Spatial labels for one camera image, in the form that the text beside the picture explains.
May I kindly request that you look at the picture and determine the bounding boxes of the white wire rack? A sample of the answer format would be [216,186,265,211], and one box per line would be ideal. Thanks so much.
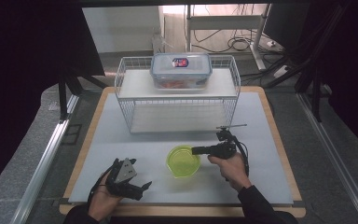
[114,55,241,134]

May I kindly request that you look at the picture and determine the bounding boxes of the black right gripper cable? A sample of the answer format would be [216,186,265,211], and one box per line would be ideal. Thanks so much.
[229,133,251,177]

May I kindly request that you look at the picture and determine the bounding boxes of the black metal stand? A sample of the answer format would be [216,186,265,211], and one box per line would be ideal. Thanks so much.
[58,69,108,121]
[294,60,325,123]

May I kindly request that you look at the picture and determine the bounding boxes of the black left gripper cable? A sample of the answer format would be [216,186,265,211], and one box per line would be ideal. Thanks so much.
[87,163,117,206]

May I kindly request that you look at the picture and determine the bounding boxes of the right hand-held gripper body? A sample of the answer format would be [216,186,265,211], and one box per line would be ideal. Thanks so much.
[213,123,248,160]

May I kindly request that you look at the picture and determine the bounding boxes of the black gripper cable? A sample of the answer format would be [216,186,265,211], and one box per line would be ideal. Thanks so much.
[229,133,251,177]
[87,163,117,206]

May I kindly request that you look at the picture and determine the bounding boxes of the black floor cables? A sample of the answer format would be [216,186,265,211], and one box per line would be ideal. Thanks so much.
[192,28,264,54]

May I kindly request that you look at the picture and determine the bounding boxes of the aluminium rail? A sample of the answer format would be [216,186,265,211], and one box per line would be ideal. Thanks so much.
[9,93,79,224]
[296,92,358,224]

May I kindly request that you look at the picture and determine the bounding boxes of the white table mat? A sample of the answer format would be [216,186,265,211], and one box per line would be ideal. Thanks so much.
[69,91,295,205]

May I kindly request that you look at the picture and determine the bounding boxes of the dark curtain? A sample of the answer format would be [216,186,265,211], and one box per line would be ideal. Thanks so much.
[0,0,106,202]
[304,0,358,160]

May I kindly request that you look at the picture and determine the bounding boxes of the clear container with blue lid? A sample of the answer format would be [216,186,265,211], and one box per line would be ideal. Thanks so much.
[149,51,213,91]

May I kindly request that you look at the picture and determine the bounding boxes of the person's left hand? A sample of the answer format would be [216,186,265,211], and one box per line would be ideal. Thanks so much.
[88,174,124,222]

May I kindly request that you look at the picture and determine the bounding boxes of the person's right hand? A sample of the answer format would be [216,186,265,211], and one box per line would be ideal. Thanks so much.
[207,152,253,192]

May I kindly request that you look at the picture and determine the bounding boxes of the green plastic bowl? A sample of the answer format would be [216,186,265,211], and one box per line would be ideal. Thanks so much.
[166,145,201,179]

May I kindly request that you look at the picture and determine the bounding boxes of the white desk frame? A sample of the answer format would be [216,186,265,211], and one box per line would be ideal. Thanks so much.
[185,3,273,71]

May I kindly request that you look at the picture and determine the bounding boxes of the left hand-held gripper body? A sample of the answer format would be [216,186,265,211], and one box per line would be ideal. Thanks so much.
[105,158,144,200]

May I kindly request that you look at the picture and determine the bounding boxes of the white power strip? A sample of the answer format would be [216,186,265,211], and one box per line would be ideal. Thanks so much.
[273,64,291,79]

